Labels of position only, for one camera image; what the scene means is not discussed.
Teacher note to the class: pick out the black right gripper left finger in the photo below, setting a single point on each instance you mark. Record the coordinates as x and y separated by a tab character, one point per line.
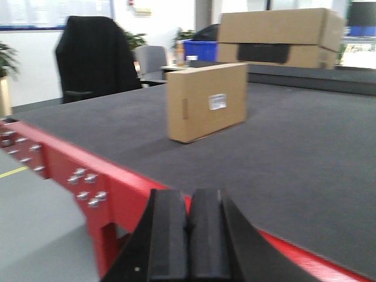
157	249

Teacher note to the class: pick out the small brown cardboard package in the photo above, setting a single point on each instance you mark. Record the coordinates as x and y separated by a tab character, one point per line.
201	101

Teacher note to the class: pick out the black office chair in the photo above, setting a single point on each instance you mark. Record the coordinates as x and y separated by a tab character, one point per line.
94	59

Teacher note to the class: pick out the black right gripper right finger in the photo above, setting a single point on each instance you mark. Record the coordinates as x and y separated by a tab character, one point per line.
225	246

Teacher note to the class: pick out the blue plastic bin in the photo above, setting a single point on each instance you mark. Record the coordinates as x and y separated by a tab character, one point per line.
204	50

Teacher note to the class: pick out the green potted plant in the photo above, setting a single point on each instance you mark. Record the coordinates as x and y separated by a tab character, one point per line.
9	63

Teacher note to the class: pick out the grey office chair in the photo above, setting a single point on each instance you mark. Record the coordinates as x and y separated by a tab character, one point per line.
151	58

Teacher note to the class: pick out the large stacked cardboard box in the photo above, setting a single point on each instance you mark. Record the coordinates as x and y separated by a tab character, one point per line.
303	38

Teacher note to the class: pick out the red metal table frame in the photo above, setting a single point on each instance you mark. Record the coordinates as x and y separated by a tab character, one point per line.
309	184

